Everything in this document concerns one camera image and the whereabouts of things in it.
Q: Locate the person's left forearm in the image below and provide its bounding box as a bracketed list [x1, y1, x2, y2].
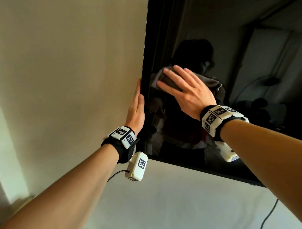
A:
[0, 144, 120, 229]

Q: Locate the black wall-mounted television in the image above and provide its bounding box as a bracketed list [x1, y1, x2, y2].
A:
[137, 0, 302, 188]

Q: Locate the left wrist marker band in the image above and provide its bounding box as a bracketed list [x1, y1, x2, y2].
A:
[101, 126, 140, 165]

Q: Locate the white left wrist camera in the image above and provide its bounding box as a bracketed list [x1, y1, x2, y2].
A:
[124, 151, 148, 182]

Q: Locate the black left camera cable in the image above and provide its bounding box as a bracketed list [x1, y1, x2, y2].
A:
[107, 170, 130, 183]

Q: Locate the person's right hand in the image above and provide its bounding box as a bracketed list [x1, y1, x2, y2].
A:
[156, 65, 217, 121]

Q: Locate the person's right forearm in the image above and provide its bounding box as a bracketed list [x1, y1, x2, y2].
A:
[220, 119, 302, 222]

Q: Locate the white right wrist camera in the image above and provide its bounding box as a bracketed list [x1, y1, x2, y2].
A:
[216, 141, 240, 163]

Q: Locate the grey cloth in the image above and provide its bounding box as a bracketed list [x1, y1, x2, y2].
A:
[150, 67, 223, 98]

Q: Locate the black hanging wall cable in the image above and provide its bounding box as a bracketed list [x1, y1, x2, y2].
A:
[259, 199, 279, 229]

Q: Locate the person's left hand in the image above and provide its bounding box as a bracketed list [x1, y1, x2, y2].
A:
[124, 78, 146, 135]

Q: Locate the wrist marker band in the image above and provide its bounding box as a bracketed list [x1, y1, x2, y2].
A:
[200, 104, 250, 142]
[101, 126, 140, 165]

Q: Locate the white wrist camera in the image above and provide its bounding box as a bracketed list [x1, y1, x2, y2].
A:
[216, 141, 240, 163]
[124, 151, 148, 182]

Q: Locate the right wrist marker band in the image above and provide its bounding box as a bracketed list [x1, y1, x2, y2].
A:
[200, 104, 250, 142]

